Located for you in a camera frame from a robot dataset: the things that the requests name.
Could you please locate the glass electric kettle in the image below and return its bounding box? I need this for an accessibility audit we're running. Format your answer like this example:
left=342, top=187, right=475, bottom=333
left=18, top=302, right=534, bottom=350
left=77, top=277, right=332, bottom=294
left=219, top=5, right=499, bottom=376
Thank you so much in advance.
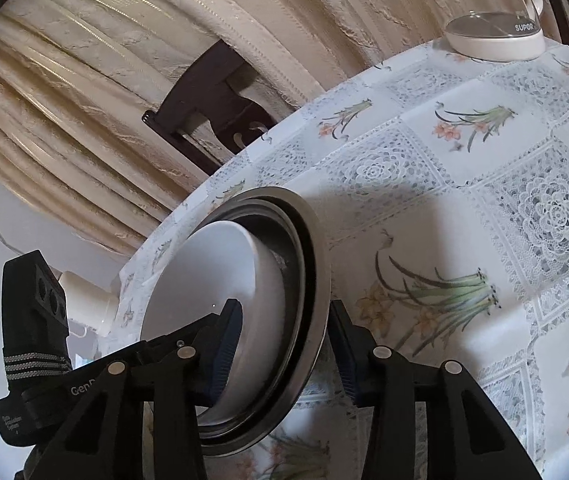
left=444, top=0, right=546, bottom=63

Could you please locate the dark wooden chair back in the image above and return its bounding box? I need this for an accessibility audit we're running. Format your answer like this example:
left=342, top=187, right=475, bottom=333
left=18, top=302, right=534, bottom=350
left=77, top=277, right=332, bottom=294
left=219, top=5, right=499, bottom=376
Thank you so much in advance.
left=141, top=40, right=276, bottom=176

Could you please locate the small white ceramic bowl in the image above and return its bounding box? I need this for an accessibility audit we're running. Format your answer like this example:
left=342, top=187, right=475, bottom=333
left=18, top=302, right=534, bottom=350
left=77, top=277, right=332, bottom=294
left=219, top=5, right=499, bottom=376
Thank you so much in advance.
left=141, top=221, right=285, bottom=426

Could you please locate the beige curtain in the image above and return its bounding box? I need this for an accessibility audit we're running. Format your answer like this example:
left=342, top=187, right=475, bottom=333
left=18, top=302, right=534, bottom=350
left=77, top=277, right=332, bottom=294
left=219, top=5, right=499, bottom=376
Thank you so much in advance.
left=0, top=0, right=525, bottom=261

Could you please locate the floral lace tablecloth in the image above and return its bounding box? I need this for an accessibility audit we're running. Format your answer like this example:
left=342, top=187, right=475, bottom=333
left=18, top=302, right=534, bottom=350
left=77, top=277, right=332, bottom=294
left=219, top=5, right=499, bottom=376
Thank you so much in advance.
left=110, top=41, right=569, bottom=479

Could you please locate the cream thermos jug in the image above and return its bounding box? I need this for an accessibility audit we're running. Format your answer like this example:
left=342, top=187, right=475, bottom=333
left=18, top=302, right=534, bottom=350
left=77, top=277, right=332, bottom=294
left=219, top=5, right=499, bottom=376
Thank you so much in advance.
left=59, top=271, right=118, bottom=337

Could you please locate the large steel bowl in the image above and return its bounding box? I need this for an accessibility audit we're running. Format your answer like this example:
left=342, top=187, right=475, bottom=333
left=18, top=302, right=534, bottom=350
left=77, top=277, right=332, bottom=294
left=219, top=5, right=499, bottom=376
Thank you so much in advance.
left=183, top=185, right=332, bottom=458

